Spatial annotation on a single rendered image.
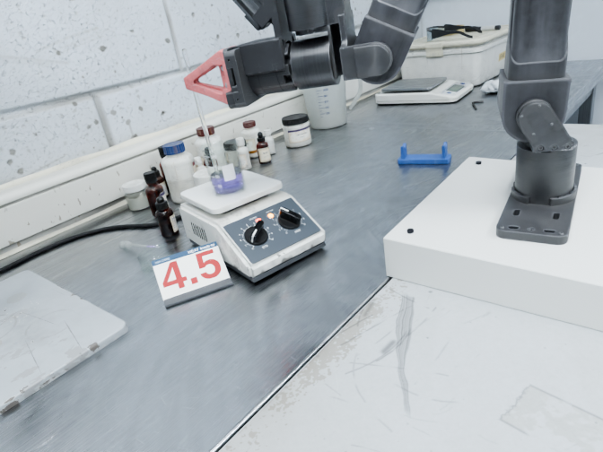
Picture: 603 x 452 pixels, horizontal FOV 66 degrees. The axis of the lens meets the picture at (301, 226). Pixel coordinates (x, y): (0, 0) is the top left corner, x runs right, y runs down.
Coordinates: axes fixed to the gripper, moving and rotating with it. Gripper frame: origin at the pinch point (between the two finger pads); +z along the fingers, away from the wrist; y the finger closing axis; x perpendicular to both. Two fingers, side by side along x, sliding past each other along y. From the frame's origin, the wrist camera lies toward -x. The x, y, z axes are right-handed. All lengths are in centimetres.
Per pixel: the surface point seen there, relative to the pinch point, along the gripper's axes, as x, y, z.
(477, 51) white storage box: 15, -104, -41
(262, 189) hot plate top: 16.2, -1.1, -6.0
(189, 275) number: 23.1, 11.0, 1.6
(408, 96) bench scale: 22, -88, -20
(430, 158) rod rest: 24, -34, -28
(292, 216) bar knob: 19.2, 2.1, -10.9
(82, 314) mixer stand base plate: 23.6, 19.1, 13.0
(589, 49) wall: 23, -133, -78
